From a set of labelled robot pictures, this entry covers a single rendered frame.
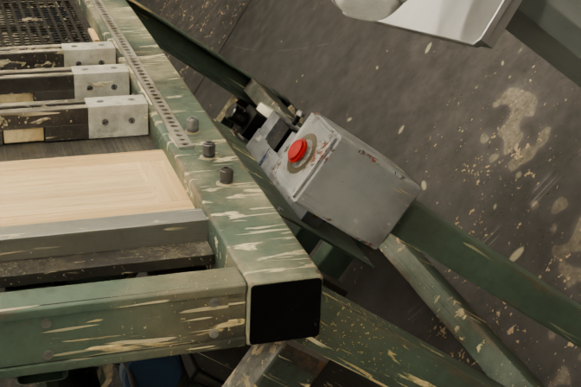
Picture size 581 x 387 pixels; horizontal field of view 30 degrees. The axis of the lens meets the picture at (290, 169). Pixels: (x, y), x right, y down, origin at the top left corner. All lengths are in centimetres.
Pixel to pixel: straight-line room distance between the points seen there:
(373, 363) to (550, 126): 116
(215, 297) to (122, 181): 50
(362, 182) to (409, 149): 156
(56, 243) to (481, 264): 69
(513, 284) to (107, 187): 75
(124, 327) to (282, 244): 30
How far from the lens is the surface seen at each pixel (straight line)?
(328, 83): 374
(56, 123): 228
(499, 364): 225
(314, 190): 158
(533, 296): 188
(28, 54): 267
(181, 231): 183
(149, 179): 205
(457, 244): 176
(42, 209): 195
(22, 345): 160
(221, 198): 189
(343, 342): 173
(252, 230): 178
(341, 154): 157
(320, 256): 290
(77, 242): 181
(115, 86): 251
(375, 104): 343
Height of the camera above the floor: 168
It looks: 27 degrees down
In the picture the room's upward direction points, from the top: 59 degrees counter-clockwise
